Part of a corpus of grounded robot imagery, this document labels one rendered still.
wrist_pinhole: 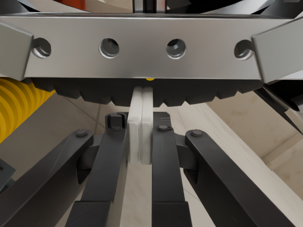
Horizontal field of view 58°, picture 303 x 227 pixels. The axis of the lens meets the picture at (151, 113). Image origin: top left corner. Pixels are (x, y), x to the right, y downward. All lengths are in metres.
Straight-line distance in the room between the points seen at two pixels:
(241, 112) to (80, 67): 7.23
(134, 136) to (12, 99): 0.17
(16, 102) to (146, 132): 0.18
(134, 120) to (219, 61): 0.07
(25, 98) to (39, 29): 0.14
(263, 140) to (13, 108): 7.94
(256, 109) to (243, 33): 7.32
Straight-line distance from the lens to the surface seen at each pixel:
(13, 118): 0.29
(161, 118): 0.18
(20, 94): 0.32
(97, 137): 0.16
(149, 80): 0.27
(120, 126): 0.15
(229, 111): 7.24
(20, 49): 0.20
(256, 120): 7.67
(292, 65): 0.21
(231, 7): 0.28
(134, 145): 0.16
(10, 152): 1.09
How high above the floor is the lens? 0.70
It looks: 16 degrees down
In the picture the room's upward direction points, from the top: 48 degrees clockwise
